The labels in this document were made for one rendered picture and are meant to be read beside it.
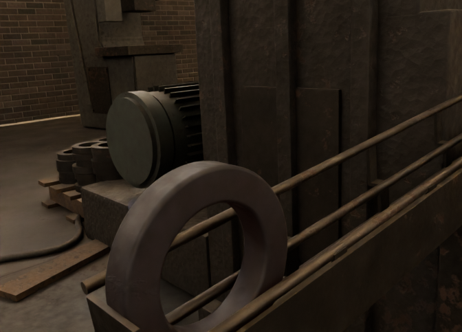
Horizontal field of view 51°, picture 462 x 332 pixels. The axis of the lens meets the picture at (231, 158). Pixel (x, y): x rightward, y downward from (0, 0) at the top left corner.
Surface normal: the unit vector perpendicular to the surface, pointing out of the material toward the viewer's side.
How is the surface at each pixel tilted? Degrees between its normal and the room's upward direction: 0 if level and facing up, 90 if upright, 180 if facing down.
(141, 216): 45
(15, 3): 90
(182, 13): 90
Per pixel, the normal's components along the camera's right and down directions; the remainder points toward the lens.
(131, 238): -0.64, -0.39
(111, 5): 0.79, 0.10
